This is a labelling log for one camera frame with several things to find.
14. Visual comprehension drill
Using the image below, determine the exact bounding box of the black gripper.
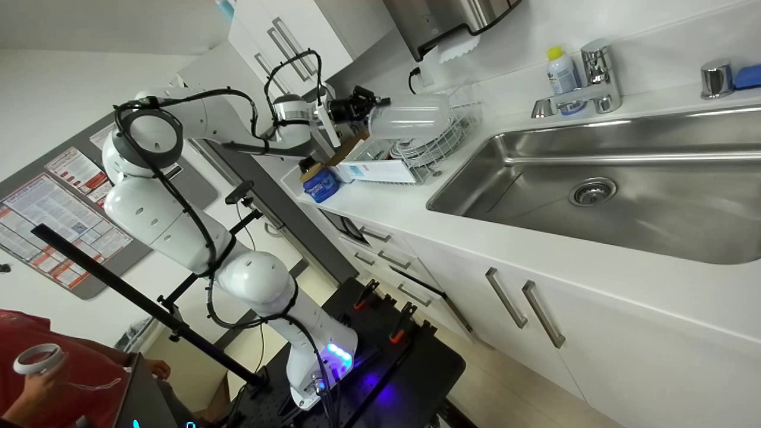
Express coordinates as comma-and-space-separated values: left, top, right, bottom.
327, 86, 377, 123

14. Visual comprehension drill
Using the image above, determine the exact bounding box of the translucent plastic container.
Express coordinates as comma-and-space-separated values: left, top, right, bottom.
369, 96, 451, 140

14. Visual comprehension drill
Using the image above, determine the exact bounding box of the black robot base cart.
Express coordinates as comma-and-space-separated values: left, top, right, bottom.
225, 281, 465, 428

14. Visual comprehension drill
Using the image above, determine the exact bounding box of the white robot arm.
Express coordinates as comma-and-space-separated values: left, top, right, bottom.
102, 86, 358, 409

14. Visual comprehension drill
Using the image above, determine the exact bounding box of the sink drain strainer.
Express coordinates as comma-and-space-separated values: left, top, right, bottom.
567, 176, 617, 208

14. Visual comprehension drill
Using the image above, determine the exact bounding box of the stainless steel sink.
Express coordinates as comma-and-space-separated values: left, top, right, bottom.
427, 107, 761, 264

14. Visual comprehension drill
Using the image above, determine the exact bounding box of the operator hand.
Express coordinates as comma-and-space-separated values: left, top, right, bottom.
16, 371, 67, 413

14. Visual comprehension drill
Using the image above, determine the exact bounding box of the blue white cardboard box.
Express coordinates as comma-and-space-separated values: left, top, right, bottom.
301, 166, 343, 202

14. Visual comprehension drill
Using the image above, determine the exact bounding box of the steel paper towel dispenser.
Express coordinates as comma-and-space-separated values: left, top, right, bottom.
382, 0, 522, 61

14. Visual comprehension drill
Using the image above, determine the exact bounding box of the soap bottle yellow cap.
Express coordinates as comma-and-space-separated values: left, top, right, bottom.
546, 46, 578, 96

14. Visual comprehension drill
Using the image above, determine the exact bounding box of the chrome faucet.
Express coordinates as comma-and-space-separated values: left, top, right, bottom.
530, 40, 622, 120

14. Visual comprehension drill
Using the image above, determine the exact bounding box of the white VR controller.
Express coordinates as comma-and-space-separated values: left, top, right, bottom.
12, 342, 63, 376

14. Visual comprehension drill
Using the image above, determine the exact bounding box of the black power cable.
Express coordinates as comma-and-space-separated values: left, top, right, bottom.
406, 65, 427, 98

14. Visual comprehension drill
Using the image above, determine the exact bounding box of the white wire drying rack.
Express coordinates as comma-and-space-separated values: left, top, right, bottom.
343, 96, 479, 186

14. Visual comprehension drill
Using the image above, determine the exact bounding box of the black camera stand pole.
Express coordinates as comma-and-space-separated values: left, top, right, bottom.
30, 224, 265, 387

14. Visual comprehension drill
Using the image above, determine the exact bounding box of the wall poster chart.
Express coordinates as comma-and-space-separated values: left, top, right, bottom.
0, 148, 146, 299

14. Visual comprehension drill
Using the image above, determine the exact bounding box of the white cabinet with handles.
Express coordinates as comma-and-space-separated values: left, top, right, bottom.
327, 212, 761, 428

